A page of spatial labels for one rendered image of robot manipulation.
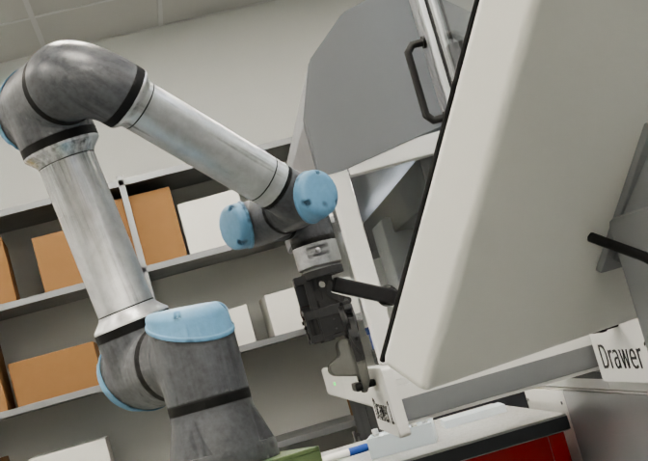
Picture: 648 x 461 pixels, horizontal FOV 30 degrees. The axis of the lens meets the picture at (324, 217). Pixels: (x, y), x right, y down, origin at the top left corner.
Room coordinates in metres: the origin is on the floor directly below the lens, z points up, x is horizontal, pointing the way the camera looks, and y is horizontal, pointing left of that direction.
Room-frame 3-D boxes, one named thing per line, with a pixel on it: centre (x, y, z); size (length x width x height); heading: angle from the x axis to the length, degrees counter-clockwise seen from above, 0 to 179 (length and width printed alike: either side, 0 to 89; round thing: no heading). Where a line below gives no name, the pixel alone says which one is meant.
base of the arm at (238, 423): (1.67, 0.22, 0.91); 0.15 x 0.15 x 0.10
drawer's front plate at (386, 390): (2.00, -0.02, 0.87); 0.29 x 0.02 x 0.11; 6
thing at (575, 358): (2.03, -0.22, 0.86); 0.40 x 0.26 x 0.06; 96
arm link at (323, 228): (2.00, 0.03, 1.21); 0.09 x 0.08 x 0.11; 129
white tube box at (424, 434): (2.29, -0.03, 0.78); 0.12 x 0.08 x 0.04; 84
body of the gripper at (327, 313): (2.00, 0.03, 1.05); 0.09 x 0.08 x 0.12; 96
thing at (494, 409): (2.49, -0.18, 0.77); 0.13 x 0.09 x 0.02; 92
